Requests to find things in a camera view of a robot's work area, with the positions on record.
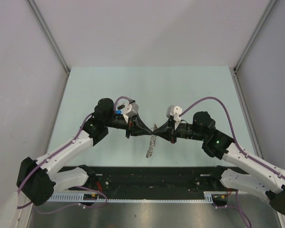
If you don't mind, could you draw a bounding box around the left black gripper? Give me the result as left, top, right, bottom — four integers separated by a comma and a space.
104, 113, 152, 138

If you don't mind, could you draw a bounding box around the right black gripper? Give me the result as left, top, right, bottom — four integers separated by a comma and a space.
152, 118, 206, 144

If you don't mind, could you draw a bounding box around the metal disc with keyrings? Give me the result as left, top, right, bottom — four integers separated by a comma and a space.
146, 134, 157, 158

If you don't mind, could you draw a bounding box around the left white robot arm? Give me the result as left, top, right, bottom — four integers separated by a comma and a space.
16, 98, 152, 206

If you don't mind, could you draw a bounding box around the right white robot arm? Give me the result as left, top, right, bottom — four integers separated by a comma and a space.
153, 112, 285, 215

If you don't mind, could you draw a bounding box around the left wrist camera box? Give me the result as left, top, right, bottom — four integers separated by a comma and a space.
117, 100, 139, 123

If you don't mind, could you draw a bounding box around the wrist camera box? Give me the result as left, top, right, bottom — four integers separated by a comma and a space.
166, 105, 182, 130
117, 100, 139, 123

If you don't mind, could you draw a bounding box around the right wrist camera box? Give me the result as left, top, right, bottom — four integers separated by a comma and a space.
166, 105, 182, 130

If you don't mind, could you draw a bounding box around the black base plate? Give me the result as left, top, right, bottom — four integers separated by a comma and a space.
39, 166, 268, 200

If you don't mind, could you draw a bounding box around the white slotted cable duct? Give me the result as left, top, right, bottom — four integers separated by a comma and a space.
47, 191, 231, 207

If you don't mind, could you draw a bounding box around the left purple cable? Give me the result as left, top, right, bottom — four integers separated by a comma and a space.
16, 95, 131, 214

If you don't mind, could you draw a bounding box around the left aluminium frame post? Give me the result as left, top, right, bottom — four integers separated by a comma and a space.
26, 0, 70, 75

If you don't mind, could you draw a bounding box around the aluminium frame post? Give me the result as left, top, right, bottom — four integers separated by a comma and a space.
234, 0, 278, 72
26, 0, 70, 75

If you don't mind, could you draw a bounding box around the right aluminium frame post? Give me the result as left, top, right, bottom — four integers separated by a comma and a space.
234, 0, 278, 72

